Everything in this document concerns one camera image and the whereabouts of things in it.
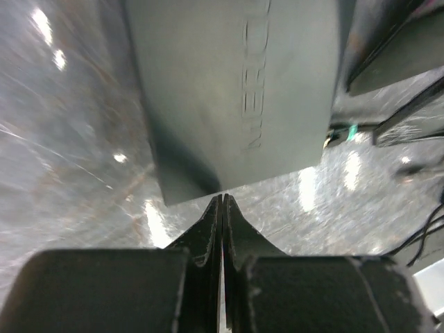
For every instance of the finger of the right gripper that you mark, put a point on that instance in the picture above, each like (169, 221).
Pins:
(419, 119)
(408, 42)

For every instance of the black network switch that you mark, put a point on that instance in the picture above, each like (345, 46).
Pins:
(236, 92)

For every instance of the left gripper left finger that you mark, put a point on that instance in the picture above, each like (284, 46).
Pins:
(174, 289)

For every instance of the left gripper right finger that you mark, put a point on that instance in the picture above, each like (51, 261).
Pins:
(267, 290)

